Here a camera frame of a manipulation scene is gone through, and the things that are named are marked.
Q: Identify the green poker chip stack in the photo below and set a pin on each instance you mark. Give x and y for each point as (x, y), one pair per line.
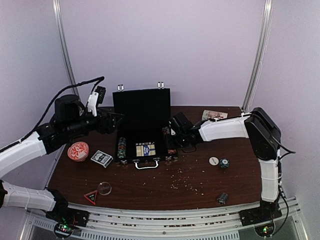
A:
(224, 163)

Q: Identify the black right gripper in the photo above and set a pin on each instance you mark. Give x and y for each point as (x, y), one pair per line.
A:
(183, 145)

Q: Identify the multicolour poker chip row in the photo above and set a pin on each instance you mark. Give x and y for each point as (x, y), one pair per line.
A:
(121, 148)

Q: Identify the red black poker chip stack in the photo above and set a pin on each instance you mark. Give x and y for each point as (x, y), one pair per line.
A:
(166, 132)

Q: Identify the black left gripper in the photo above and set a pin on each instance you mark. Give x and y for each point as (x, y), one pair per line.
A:
(109, 128)

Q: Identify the white mug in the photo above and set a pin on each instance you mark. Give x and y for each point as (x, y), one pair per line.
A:
(211, 115)

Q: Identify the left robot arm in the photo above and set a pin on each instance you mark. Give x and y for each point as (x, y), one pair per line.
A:
(71, 120)

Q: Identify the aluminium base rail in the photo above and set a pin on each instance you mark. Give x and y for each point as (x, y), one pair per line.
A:
(220, 223)

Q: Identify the aluminium frame post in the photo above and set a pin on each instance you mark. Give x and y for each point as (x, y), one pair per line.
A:
(63, 42)
(260, 51)

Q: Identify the dark poker chip stack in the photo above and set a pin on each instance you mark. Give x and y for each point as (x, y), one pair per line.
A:
(223, 198)

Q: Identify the clear round button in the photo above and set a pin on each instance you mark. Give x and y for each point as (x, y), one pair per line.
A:
(104, 188)

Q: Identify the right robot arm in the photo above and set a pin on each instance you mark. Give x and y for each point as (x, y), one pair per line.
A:
(265, 139)

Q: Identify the aluminium frame post left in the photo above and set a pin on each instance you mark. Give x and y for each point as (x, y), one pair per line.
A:
(63, 42)

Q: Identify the blue white playing card box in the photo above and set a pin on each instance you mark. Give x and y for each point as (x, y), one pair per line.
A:
(102, 158)

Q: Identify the red white patterned bowl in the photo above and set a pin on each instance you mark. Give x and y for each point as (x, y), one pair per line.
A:
(78, 151)

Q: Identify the black poker set case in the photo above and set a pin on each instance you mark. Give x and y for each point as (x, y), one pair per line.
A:
(146, 112)

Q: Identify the red triangle marker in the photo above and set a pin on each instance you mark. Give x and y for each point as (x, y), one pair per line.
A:
(91, 196)

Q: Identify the aluminium frame post right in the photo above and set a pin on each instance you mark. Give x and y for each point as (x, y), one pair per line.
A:
(260, 51)

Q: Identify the white dealer button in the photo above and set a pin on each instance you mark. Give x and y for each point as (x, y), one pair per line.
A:
(214, 161)

